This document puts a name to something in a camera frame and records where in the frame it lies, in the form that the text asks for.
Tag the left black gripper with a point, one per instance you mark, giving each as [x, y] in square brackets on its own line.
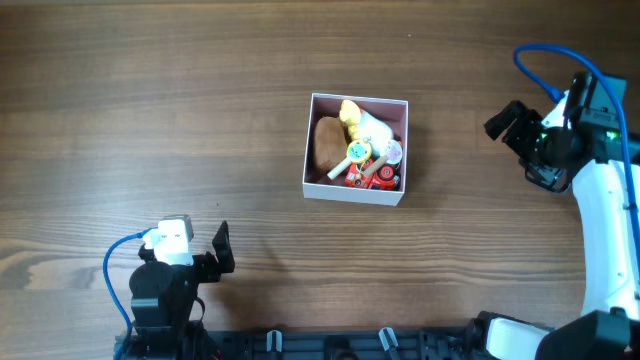
[208, 271]

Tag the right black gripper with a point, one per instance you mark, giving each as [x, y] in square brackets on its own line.
[526, 141]

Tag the white rattle drum toy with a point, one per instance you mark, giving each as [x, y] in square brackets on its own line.
[391, 154]

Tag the red toy fire truck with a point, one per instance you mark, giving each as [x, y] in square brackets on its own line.
[385, 178]

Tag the white plush duck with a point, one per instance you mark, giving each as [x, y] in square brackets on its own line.
[362, 125]

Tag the yellow cat rattle drum toy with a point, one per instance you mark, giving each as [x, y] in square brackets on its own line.
[357, 152]

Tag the brown plush toy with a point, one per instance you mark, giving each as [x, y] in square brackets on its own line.
[329, 144]

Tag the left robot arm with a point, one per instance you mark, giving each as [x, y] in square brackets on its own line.
[165, 289]

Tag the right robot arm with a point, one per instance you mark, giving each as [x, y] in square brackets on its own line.
[577, 146]

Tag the pink cardboard box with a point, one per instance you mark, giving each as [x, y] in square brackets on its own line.
[317, 185]

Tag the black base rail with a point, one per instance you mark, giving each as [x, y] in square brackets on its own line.
[387, 343]

